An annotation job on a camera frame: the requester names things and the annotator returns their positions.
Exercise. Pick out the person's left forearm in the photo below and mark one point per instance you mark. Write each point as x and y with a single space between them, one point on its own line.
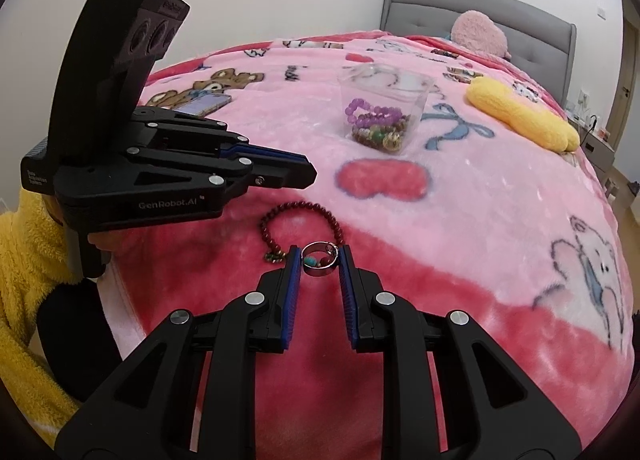
25 290

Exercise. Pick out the white light switch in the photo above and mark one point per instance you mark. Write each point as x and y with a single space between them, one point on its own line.
602 13

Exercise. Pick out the grey upholstered headboard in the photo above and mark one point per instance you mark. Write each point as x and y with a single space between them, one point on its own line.
430 5

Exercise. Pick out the pink plush toy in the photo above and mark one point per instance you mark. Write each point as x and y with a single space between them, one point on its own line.
480 35

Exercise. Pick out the wooden door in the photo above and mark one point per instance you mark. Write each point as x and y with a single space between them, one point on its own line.
622 115

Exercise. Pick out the clear plastic box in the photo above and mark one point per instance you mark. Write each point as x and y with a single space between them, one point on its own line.
400 90

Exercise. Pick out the smartphone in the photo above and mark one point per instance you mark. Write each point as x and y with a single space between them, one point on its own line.
205 104

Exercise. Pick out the grey nightstand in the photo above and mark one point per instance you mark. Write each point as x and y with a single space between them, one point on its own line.
597 147

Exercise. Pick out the person's left hand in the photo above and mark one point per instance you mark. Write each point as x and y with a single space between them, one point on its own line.
102 241

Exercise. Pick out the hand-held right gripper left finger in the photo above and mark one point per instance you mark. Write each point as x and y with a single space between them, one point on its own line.
292 290

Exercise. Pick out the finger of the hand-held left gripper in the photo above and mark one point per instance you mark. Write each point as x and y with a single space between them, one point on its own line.
200 136
285 175

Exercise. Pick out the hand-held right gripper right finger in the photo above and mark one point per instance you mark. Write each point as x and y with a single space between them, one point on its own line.
348 300

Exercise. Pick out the yellow plush pillow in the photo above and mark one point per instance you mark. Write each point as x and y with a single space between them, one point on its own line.
525 115

